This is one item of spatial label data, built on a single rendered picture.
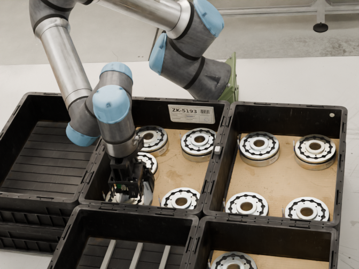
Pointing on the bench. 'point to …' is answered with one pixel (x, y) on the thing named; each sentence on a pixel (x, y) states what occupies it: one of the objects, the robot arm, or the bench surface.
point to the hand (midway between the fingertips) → (139, 200)
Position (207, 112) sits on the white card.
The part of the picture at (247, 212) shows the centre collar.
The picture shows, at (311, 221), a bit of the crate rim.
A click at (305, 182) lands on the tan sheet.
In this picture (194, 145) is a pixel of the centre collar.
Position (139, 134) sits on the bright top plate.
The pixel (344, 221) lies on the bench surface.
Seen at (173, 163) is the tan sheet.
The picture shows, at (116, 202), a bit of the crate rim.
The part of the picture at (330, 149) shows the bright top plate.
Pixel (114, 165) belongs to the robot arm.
